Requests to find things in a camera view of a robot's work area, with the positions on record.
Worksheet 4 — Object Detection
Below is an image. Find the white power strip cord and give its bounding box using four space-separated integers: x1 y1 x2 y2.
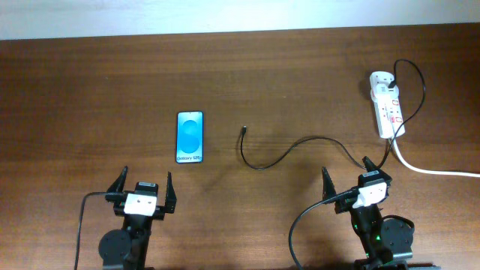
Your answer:
391 123 480 179

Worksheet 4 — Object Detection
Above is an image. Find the white power strip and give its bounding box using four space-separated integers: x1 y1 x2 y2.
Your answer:
370 71 405 139

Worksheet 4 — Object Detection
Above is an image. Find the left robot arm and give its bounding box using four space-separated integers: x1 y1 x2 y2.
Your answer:
98 167 177 269

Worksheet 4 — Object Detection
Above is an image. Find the white USB charger plug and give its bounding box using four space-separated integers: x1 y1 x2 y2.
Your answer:
370 83 399 103

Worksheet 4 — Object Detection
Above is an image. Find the left black camera cable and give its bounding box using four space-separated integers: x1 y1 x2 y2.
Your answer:
73 191 125 270

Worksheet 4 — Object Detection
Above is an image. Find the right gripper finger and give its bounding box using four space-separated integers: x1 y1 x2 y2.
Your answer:
362 156 378 172
321 167 337 204

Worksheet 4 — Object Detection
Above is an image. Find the black camera cable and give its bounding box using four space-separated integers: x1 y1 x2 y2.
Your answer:
288 189 357 270
73 191 125 270

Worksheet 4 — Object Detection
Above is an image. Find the black USB charging cable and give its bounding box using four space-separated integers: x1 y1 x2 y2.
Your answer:
239 58 427 171

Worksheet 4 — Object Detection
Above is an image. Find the blue screen smartphone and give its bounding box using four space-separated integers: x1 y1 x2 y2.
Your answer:
175 111 203 164

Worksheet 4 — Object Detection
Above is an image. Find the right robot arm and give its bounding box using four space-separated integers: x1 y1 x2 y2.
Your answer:
322 157 415 270

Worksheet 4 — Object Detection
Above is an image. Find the right black camera cable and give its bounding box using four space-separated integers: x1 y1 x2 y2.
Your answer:
288 189 357 270

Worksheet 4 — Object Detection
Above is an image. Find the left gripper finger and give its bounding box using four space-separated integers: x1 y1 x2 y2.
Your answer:
164 172 177 214
107 166 128 193

